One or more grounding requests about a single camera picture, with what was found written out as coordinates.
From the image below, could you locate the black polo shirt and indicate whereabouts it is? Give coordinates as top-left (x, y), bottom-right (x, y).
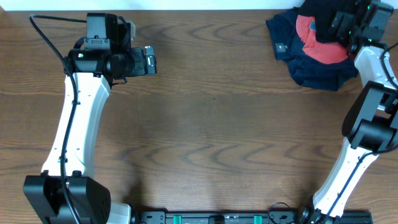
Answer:
top-left (298, 0), bottom-right (356, 43)

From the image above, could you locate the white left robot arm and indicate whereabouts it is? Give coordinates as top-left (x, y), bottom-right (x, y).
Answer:
top-left (23, 46), bottom-right (157, 223)

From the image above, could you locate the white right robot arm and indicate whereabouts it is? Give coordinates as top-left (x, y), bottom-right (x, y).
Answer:
top-left (297, 2), bottom-right (397, 223)

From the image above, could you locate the orange printed t-shirt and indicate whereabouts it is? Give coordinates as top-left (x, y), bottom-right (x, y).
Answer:
top-left (295, 15), bottom-right (348, 65)

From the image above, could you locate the navy blue folded garment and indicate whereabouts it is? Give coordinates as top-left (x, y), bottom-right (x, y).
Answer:
top-left (266, 9), bottom-right (358, 91)

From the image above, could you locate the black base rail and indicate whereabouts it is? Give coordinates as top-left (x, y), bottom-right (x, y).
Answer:
top-left (130, 209), bottom-right (373, 224)

